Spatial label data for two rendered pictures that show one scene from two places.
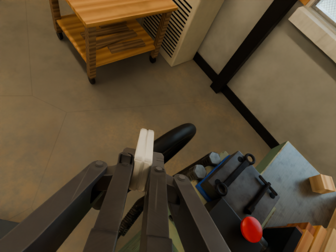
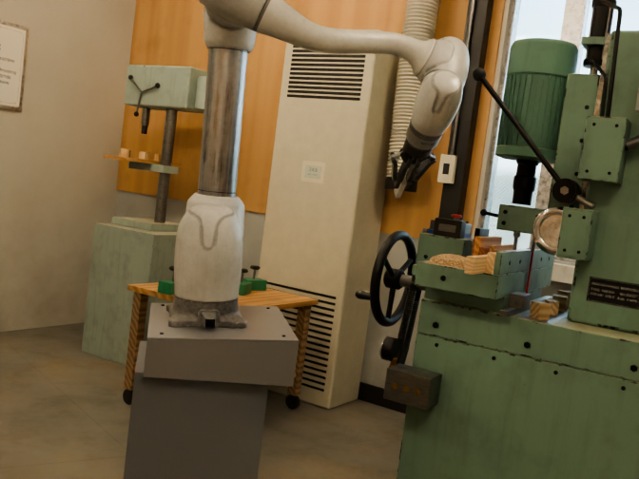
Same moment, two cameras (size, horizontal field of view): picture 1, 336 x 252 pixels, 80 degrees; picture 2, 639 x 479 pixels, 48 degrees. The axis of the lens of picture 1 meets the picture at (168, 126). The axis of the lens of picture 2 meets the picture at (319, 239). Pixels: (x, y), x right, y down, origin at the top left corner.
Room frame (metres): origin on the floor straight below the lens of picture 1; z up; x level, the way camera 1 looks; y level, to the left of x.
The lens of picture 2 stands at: (-1.98, -0.09, 1.06)
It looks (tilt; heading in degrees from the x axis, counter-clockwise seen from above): 4 degrees down; 8
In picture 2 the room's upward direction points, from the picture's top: 7 degrees clockwise
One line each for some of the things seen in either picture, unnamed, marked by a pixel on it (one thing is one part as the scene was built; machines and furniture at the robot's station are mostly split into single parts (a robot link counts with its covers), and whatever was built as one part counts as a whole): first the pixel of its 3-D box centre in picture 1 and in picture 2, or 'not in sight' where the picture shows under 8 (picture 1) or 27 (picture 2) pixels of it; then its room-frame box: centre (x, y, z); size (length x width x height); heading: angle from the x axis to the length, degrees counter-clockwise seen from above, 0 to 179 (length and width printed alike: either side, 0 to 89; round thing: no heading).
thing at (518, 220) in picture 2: not in sight; (525, 222); (0.05, -0.35, 1.03); 0.14 x 0.07 x 0.09; 69
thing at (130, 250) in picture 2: not in sight; (162, 214); (1.80, 1.35, 0.79); 0.62 x 0.48 x 1.58; 68
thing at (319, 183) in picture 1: (321, 184); not in sight; (0.33, -0.38, 0.92); 0.03 x 0.03 x 0.03; 22
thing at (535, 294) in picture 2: not in sight; (486, 292); (0.08, -0.27, 0.82); 0.40 x 0.21 x 0.04; 159
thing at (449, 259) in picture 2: not in sight; (454, 259); (-0.13, -0.16, 0.91); 0.12 x 0.09 x 0.03; 69
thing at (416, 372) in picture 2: not in sight; (411, 386); (-0.14, -0.10, 0.58); 0.12 x 0.08 x 0.08; 69
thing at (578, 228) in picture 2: not in sight; (577, 234); (-0.16, -0.44, 1.02); 0.09 x 0.07 x 0.12; 159
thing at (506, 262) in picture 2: not in sight; (529, 259); (0.06, -0.37, 0.93); 0.60 x 0.02 x 0.06; 159
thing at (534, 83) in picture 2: not in sight; (536, 103); (0.06, -0.33, 1.35); 0.18 x 0.18 x 0.31
